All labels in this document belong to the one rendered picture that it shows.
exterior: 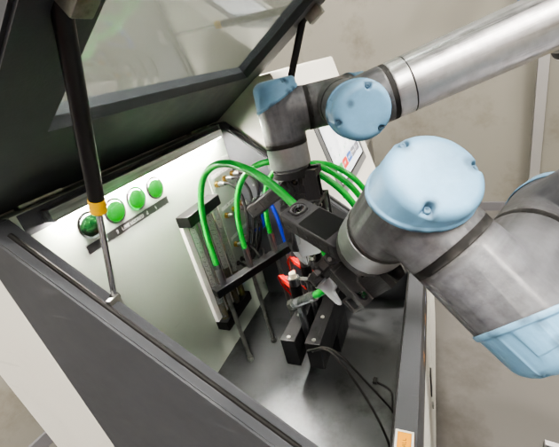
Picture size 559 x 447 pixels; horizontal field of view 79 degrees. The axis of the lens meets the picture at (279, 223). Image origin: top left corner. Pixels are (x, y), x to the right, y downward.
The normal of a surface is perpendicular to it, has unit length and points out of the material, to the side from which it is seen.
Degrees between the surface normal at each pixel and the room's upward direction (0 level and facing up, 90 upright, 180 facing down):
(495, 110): 90
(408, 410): 0
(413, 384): 0
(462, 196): 45
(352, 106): 90
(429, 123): 90
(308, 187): 90
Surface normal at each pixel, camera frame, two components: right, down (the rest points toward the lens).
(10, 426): 0.85, 0.03
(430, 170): 0.07, -0.39
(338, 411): -0.22, -0.89
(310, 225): -0.26, -0.73
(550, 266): 0.34, -0.48
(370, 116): 0.02, 0.41
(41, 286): -0.37, 0.47
